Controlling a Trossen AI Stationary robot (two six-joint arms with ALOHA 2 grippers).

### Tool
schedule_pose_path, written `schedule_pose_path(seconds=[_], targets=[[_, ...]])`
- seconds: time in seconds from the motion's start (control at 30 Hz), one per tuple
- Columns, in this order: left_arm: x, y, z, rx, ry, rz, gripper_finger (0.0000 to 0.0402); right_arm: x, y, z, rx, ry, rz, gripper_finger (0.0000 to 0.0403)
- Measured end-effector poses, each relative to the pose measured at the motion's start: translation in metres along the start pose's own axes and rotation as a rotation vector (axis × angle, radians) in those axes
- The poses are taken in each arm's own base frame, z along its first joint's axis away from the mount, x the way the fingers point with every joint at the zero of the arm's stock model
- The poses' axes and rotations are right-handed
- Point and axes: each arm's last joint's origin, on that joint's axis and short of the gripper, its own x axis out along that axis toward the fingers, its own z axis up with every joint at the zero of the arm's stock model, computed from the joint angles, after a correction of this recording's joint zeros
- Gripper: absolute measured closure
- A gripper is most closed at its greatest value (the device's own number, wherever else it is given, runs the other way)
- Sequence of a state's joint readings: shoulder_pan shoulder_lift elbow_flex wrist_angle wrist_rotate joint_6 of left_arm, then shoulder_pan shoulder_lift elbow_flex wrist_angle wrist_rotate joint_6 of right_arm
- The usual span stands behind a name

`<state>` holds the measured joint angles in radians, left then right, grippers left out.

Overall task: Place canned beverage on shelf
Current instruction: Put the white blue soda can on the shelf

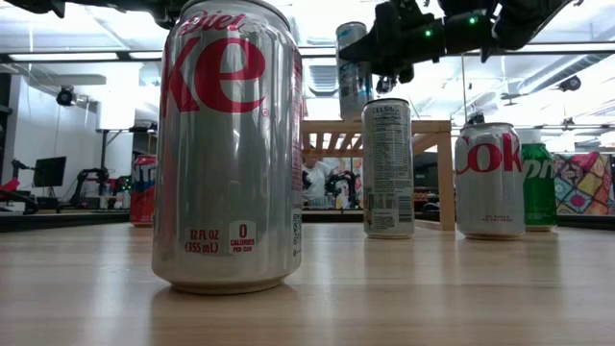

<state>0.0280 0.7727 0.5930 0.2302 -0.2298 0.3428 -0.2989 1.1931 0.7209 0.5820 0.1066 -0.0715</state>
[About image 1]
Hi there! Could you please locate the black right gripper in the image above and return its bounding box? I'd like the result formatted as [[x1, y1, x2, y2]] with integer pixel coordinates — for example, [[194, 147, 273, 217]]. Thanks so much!
[[338, 0, 446, 85]]

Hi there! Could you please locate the white Celsius slim can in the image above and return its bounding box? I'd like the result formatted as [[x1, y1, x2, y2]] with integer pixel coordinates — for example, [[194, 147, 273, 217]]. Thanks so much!
[[334, 20, 375, 121], [361, 97, 415, 240]]

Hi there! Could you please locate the silver Diet Coke can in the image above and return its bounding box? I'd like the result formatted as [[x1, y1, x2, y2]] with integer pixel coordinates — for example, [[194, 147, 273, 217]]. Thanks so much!
[[454, 121, 527, 241], [151, 0, 304, 295]]

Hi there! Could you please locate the green Sprite soda can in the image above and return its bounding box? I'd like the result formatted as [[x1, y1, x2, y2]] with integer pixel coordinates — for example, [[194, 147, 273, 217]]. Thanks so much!
[[521, 142, 558, 233]]

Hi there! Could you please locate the wooden slatted shelf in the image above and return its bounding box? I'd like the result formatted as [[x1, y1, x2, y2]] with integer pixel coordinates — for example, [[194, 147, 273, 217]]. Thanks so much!
[[300, 118, 456, 232]]

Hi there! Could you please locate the ceiling air vent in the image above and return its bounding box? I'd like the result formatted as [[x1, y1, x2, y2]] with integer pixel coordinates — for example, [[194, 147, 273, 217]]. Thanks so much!
[[307, 64, 341, 97]]

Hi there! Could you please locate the person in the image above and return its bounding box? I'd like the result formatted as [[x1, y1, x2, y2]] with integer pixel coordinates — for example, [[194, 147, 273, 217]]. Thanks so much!
[[301, 158, 332, 203]]

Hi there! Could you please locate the white storage box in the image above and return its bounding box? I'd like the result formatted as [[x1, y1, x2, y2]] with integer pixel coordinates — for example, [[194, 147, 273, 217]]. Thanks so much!
[[516, 128, 544, 145]]

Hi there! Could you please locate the orange Fanta soda can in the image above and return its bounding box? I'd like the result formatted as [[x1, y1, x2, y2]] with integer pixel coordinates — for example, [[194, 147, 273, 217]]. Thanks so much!
[[129, 154, 158, 228]]

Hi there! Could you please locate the colourful patchwork cloth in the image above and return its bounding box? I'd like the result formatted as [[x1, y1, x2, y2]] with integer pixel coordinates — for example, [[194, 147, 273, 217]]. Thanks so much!
[[552, 151, 615, 216]]

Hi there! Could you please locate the black-legged table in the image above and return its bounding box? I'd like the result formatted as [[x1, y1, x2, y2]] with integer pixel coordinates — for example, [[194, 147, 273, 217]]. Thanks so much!
[[94, 125, 160, 198]]

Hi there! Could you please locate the black computer monitor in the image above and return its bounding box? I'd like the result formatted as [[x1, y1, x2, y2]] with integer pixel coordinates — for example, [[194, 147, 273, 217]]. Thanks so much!
[[32, 156, 68, 188]]

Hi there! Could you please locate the grey ceiling duct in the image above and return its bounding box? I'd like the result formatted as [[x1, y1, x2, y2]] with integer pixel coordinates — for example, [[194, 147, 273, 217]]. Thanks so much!
[[517, 52, 606, 96]]

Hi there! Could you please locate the white wall cabinet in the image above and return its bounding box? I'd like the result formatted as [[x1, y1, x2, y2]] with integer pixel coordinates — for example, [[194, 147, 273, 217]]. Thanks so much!
[[95, 90, 138, 132]]

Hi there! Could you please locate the black metal table frame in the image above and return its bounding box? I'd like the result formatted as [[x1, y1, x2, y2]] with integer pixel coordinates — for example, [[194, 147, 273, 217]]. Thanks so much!
[[0, 209, 615, 233]]

